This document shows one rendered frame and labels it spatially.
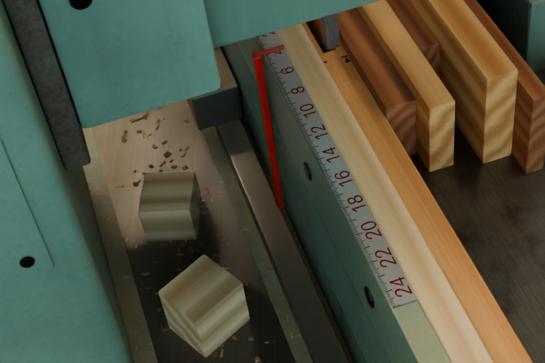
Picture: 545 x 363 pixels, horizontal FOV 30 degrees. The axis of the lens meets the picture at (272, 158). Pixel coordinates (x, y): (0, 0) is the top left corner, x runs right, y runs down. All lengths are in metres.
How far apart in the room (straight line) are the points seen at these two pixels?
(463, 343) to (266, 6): 0.22
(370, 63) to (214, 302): 0.18
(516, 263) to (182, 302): 0.22
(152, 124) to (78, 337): 0.28
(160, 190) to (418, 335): 0.30
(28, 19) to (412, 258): 0.23
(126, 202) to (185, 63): 0.27
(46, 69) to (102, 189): 0.30
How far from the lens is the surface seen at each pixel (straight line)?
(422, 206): 0.57
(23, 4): 0.50
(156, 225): 0.74
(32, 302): 0.59
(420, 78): 0.62
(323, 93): 0.62
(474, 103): 0.63
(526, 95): 0.61
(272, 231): 0.73
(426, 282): 0.53
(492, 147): 0.64
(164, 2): 0.52
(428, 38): 0.66
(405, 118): 0.63
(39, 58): 0.52
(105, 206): 0.79
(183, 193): 0.74
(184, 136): 0.83
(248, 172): 0.77
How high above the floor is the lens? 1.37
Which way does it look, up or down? 46 degrees down
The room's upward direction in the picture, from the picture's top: 9 degrees counter-clockwise
